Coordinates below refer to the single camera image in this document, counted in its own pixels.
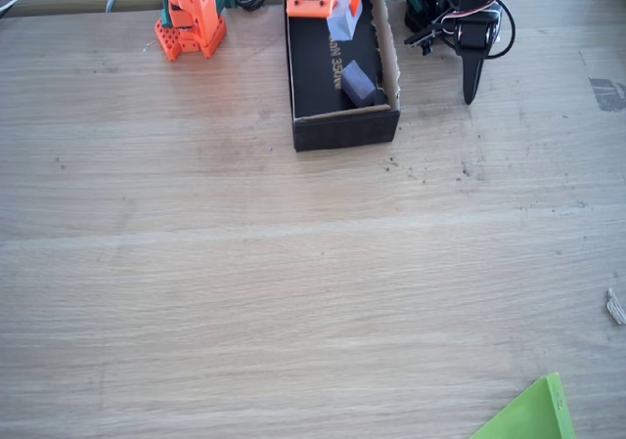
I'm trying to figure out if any pale purple foam block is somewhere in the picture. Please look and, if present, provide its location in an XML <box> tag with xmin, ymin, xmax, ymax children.
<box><xmin>340</xmin><ymin>60</ymin><xmax>378</xmax><ymax>108</ymax></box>
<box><xmin>326</xmin><ymin>0</ymin><xmax>365</xmax><ymax>43</ymax></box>

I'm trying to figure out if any white red servo wire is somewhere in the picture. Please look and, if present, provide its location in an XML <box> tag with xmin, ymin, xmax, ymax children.
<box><xmin>428</xmin><ymin>1</ymin><xmax>505</xmax><ymax>37</ymax></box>

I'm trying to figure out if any beige scrap piece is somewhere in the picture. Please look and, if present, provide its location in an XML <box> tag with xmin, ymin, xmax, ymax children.
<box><xmin>604</xmin><ymin>286</ymin><xmax>626</xmax><ymax>327</ymax></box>

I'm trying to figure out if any black cardboard box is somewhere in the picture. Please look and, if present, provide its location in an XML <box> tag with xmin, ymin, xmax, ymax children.
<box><xmin>282</xmin><ymin>0</ymin><xmax>402</xmax><ymax>153</ymax></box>

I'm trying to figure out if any grey tape patch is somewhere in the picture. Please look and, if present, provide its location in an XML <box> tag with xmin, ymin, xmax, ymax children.
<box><xmin>588</xmin><ymin>75</ymin><xmax>626</xmax><ymax>113</ymax></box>

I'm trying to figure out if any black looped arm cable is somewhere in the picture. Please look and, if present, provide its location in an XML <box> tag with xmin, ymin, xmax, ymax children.
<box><xmin>486</xmin><ymin>0</ymin><xmax>516</xmax><ymax>60</ymax></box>

